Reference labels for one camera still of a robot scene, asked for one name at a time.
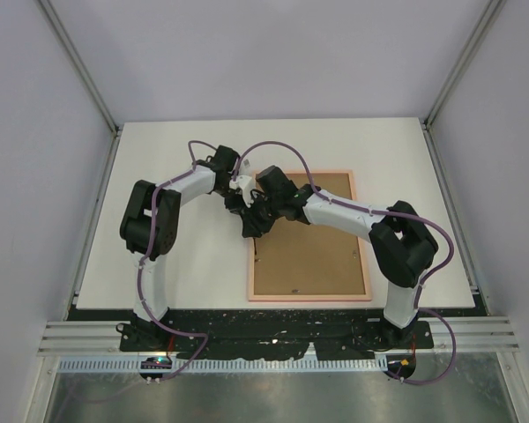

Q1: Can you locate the aluminium frame post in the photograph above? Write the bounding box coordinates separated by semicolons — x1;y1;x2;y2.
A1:
34;0;119;137
422;0;507;130

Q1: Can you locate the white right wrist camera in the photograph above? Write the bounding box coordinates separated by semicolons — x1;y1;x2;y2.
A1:
229;175;256;208

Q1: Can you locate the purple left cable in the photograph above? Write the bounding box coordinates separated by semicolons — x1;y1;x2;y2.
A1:
134;139;212;382

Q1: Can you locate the pink picture frame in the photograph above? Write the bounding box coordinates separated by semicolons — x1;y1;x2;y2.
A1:
247;167;375;303

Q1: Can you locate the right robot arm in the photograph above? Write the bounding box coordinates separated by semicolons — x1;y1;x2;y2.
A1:
229;166;438;347

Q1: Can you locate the slotted cable duct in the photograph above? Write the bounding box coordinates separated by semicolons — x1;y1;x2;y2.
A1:
57;355;387;374

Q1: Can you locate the left aluminium frame post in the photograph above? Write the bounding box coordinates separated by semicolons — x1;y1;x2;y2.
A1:
34;0;119;137

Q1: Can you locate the brown frame backing board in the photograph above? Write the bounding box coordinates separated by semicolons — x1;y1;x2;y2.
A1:
253;172;368;295

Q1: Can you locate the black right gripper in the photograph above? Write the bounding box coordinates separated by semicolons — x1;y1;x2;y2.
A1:
238;191;283;237

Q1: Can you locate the right aluminium frame post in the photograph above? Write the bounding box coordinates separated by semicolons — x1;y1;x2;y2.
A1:
422;0;507;130

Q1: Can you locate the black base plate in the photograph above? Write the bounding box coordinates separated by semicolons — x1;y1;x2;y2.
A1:
115;309;434;361

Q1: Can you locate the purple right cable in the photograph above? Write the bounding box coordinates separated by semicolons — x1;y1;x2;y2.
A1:
234;140;458;385

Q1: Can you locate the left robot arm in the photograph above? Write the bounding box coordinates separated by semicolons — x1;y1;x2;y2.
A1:
117;145;240;351

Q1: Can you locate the purple cable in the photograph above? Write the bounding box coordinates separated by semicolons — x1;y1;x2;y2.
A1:
234;140;458;385
134;139;212;382

